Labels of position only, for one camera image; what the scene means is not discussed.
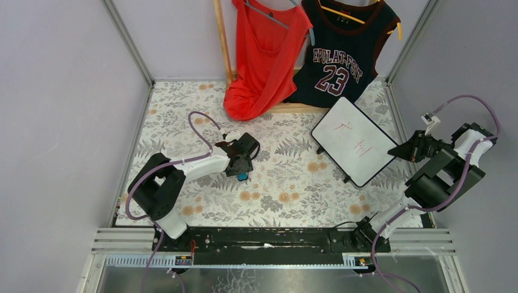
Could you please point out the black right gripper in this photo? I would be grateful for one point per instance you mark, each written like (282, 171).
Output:
(418, 146)

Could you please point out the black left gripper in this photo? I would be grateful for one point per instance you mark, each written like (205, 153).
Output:
(239, 162)

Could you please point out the blue whiteboard eraser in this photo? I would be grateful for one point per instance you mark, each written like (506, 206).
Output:
(242, 177)

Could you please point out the white whiteboard black frame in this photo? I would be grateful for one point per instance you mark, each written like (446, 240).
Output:
(357, 145)

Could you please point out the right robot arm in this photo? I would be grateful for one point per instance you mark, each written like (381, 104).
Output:
(450, 171)

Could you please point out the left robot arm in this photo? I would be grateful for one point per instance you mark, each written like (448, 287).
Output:
(157, 186)

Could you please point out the wooden clothes rack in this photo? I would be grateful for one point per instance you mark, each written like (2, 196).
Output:
(230, 73)

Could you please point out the navy basketball jersey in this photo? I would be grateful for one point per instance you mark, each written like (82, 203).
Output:
(342, 61)

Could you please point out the red tank top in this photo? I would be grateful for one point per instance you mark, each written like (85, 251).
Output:
(268, 44)

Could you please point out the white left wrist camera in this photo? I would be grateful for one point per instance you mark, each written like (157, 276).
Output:
(232, 135)

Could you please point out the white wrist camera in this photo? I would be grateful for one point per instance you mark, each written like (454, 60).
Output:
(431, 122)
(232, 135)

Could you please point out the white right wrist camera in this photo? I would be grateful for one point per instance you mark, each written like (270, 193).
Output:
(431, 122)

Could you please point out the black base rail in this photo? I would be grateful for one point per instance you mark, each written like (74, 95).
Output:
(273, 246)

